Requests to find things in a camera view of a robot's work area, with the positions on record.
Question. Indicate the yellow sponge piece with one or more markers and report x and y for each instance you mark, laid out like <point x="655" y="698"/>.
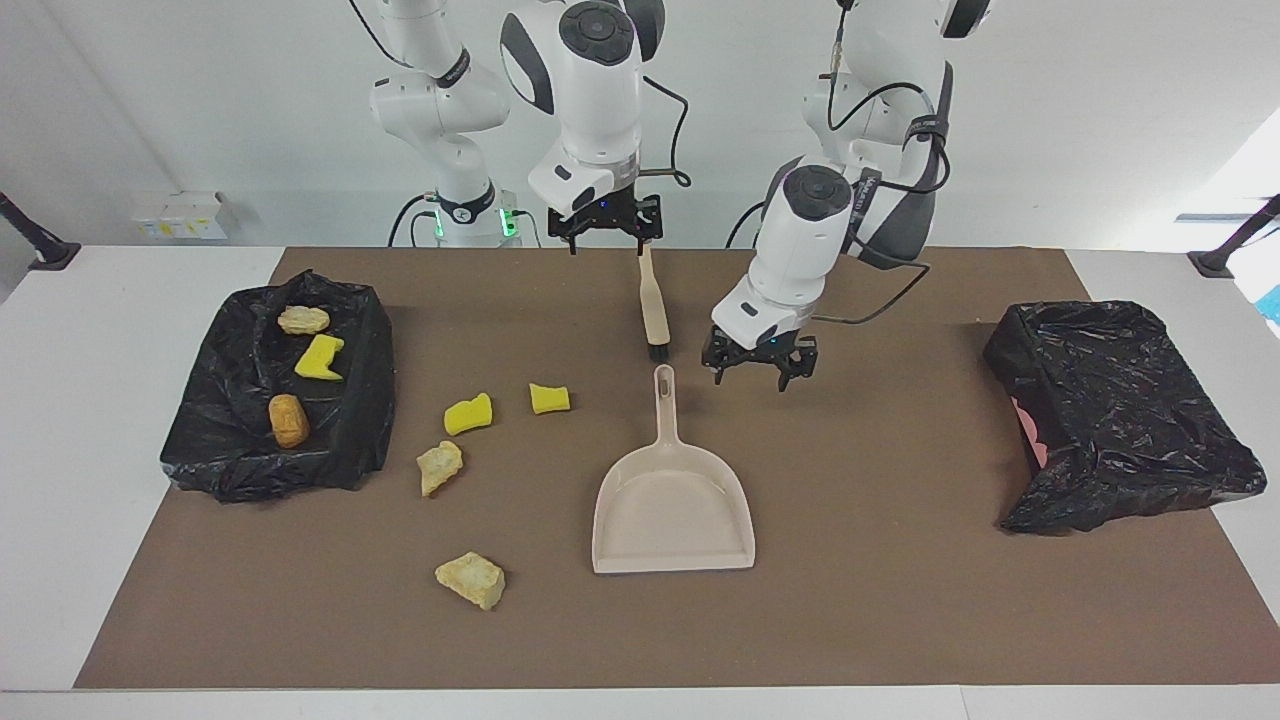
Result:
<point x="468" y="415"/>
<point x="320" y="360"/>
<point x="550" y="399"/>

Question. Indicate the brown table mat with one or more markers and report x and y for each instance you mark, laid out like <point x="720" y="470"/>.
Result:
<point x="800" y="620"/>

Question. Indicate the black trash bag bin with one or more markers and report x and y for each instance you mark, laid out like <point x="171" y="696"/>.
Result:
<point x="240" y="455"/>

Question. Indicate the white wall socket box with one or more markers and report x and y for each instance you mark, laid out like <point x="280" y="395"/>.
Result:
<point x="180" y="215"/>

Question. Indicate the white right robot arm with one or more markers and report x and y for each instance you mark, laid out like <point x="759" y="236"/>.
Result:
<point x="600" y="100"/>

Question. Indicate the black bag bin, pink inside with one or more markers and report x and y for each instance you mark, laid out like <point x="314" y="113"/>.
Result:
<point x="1120" y="420"/>

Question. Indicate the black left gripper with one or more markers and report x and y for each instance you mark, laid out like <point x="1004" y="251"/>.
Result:
<point x="760" y="348"/>

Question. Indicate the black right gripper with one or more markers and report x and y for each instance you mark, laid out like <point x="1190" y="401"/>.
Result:
<point x="605" y="218"/>

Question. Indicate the brown bread-like lump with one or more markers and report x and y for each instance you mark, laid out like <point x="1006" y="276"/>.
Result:
<point x="288" y="422"/>

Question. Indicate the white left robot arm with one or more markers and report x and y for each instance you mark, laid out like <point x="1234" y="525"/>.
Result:
<point x="800" y="260"/>

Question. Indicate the beige brush with black bristles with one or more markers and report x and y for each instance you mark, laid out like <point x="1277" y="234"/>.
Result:
<point x="654" y="305"/>

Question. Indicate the light blue object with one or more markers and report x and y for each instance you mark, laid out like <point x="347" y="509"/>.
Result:
<point x="1273" y="305"/>

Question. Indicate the beige plastic dustpan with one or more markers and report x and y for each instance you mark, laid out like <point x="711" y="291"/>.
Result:
<point x="672" y="520"/>

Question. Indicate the black angled stand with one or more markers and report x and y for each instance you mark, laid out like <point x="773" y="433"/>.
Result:
<point x="55" y="255"/>
<point x="1215" y="265"/>

